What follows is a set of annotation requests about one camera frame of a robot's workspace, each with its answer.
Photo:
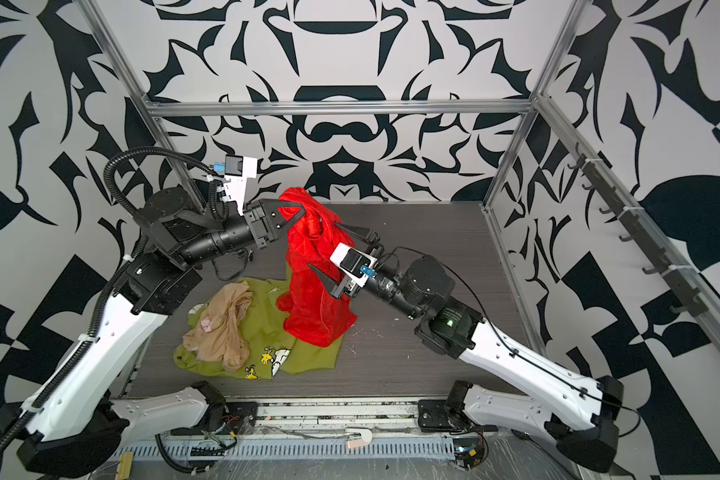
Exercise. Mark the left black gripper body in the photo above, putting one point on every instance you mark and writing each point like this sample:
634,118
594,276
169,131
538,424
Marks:
261,223

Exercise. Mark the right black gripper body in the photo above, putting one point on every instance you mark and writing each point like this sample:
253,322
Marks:
356,286

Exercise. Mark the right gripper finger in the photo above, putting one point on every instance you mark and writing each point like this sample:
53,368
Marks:
364,234
334,289

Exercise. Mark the red t-shirt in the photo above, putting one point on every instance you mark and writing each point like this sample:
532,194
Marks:
314,316

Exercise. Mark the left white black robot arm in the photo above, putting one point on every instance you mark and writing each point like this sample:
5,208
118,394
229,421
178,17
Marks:
71,425

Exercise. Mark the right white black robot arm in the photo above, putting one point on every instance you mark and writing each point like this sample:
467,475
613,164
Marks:
448,326

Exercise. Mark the beige stockings cloth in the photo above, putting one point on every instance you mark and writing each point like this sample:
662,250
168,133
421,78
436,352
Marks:
214,335

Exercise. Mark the small white tape piece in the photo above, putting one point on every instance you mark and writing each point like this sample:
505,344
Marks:
358,438

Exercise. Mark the yellow tag piece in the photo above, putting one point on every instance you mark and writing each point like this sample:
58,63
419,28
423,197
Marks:
124,466

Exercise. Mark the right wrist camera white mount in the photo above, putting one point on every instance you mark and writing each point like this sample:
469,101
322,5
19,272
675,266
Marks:
358,266

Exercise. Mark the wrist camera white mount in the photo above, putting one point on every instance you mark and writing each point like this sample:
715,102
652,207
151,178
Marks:
358,266
232,176

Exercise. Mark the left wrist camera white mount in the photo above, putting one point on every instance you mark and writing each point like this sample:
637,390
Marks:
232,176

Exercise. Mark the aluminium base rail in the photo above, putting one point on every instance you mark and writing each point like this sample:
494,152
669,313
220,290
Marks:
348,414

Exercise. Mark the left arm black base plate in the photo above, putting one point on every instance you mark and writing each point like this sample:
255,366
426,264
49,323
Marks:
237,417

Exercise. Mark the horizontal aluminium frame bar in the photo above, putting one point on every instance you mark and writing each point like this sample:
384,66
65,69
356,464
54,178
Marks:
198,109

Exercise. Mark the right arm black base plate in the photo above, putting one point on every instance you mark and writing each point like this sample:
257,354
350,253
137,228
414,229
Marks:
433,416

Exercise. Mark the white slotted cable duct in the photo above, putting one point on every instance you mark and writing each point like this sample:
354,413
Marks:
435,448

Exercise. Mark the small circuit board with wires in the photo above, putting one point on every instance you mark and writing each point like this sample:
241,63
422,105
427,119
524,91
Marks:
470,451

